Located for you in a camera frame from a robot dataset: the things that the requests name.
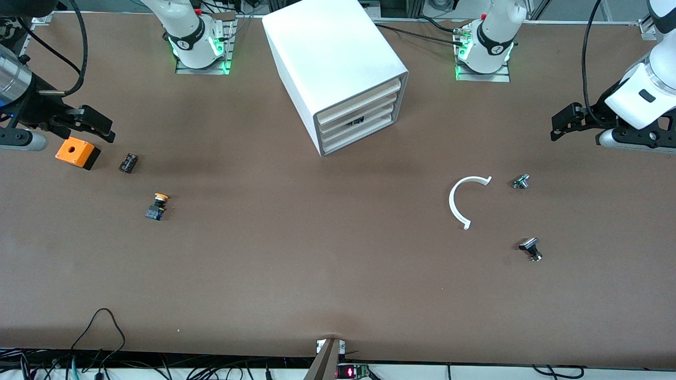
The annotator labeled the black camera bracket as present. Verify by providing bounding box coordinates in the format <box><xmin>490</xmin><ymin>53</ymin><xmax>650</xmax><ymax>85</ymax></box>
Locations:
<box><xmin>613</xmin><ymin>113</ymin><xmax>676</xmax><ymax>155</ymax></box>
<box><xmin>0</xmin><ymin>125</ymin><xmax>30</xmax><ymax>145</ymax></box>

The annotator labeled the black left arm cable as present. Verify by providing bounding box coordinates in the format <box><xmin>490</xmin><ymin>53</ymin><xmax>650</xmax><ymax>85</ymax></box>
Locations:
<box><xmin>581</xmin><ymin>0</ymin><xmax>616</xmax><ymax>127</ymax></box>

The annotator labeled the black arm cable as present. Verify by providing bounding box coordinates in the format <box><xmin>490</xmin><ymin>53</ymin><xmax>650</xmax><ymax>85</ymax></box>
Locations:
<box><xmin>21</xmin><ymin>0</ymin><xmax>89</xmax><ymax>97</ymax></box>
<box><xmin>581</xmin><ymin>0</ymin><xmax>616</xmax><ymax>127</ymax></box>

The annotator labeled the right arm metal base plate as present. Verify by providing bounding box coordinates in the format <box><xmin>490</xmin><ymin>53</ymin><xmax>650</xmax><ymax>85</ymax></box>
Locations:
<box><xmin>175</xmin><ymin>11</ymin><xmax>233</xmax><ymax>75</ymax></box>

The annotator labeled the circuit board with red display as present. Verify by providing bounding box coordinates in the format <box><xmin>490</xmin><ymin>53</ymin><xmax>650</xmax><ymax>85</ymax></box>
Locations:
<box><xmin>337</xmin><ymin>363</ymin><xmax>373</xmax><ymax>380</ymax></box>

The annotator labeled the black right camera bracket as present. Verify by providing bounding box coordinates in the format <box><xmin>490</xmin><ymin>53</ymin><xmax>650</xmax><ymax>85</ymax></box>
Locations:
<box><xmin>0</xmin><ymin>125</ymin><xmax>30</xmax><ymax>145</ymax></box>

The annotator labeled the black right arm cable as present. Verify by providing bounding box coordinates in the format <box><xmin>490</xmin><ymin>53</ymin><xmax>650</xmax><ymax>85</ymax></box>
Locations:
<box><xmin>21</xmin><ymin>0</ymin><xmax>89</xmax><ymax>97</ymax></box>

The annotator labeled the orange button enclosure box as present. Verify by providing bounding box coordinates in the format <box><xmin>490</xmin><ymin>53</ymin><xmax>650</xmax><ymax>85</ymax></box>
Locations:
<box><xmin>55</xmin><ymin>137</ymin><xmax>101</xmax><ymax>170</ymax></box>

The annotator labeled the black cable on table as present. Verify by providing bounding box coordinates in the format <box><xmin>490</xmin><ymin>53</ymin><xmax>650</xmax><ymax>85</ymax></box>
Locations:
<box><xmin>372</xmin><ymin>23</ymin><xmax>465</xmax><ymax>48</ymax></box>

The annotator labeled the white curved plastic piece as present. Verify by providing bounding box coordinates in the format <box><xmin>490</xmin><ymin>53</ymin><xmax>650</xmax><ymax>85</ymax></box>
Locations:
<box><xmin>449</xmin><ymin>176</ymin><xmax>493</xmax><ymax>231</ymax></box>

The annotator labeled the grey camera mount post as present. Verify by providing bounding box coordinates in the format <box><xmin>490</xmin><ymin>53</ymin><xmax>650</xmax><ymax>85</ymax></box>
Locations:
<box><xmin>304</xmin><ymin>338</ymin><xmax>346</xmax><ymax>380</ymax></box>

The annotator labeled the thin black looped cable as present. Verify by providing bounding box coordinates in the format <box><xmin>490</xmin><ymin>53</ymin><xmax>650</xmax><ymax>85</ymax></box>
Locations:
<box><xmin>71</xmin><ymin>308</ymin><xmax>126</xmax><ymax>365</ymax></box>

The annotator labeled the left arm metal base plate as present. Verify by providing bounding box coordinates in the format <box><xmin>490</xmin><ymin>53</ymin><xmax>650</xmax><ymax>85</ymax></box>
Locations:
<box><xmin>455</xmin><ymin>26</ymin><xmax>511</xmax><ymax>82</ymax></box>

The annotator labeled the black left camera bracket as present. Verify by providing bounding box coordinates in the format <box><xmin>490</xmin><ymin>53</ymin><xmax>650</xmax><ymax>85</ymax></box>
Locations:
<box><xmin>613</xmin><ymin>113</ymin><xmax>676</xmax><ymax>155</ymax></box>

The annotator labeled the black push button switch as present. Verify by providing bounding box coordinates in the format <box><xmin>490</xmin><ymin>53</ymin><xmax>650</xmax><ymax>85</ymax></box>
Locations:
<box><xmin>518</xmin><ymin>237</ymin><xmax>543</xmax><ymax>262</ymax></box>

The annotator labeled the yellow push button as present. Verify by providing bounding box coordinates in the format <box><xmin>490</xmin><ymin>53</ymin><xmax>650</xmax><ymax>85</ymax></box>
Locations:
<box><xmin>145</xmin><ymin>193</ymin><xmax>170</xmax><ymax>221</ymax></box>

